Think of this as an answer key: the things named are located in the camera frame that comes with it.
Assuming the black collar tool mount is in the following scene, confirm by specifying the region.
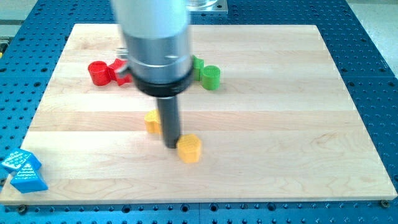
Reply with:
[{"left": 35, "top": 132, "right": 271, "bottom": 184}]
[{"left": 132, "top": 68, "right": 193, "bottom": 98}]

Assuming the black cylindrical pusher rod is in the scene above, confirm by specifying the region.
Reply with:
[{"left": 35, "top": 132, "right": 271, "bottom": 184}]
[{"left": 157, "top": 96, "right": 180, "bottom": 149}]

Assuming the yellow hexagon block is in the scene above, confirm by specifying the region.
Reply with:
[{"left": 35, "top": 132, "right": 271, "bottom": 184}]
[{"left": 177, "top": 134, "right": 202, "bottom": 163}]

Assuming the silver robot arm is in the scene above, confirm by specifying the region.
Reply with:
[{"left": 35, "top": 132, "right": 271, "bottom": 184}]
[{"left": 111, "top": 0, "right": 193, "bottom": 149}]

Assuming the yellow heart block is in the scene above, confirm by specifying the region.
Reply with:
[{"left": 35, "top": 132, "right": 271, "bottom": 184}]
[{"left": 144, "top": 110, "right": 162, "bottom": 134}]

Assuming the green star block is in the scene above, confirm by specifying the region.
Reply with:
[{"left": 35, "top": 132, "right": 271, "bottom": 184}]
[{"left": 192, "top": 55, "right": 205, "bottom": 81}]

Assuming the red star block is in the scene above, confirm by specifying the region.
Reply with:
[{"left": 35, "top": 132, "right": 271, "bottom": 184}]
[{"left": 108, "top": 58, "right": 133, "bottom": 86}]

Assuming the green cylinder block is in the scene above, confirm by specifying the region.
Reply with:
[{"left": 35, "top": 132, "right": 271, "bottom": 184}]
[{"left": 201, "top": 65, "right": 221, "bottom": 90}]

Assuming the red cylinder block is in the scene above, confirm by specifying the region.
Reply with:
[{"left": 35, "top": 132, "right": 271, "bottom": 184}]
[{"left": 88, "top": 61, "right": 111, "bottom": 86}]

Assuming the wooden board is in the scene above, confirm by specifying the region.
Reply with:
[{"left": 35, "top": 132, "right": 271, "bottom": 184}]
[{"left": 1, "top": 24, "right": 397, "bottom": 205}]

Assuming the blue triangle block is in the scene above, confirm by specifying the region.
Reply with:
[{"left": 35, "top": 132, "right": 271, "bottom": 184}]
[{"left": 11, "top": 162, "right": 48, "bottom": 194}]

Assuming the blue cube block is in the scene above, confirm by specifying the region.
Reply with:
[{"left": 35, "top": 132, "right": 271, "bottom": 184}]
[{"left": 1, "top": 148, "right": 42, "bottom": 174}]

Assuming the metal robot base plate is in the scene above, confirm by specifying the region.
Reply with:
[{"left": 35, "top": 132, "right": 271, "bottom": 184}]
[{"left": 187, "top": 0, "right": 228, "bottom": 15}]

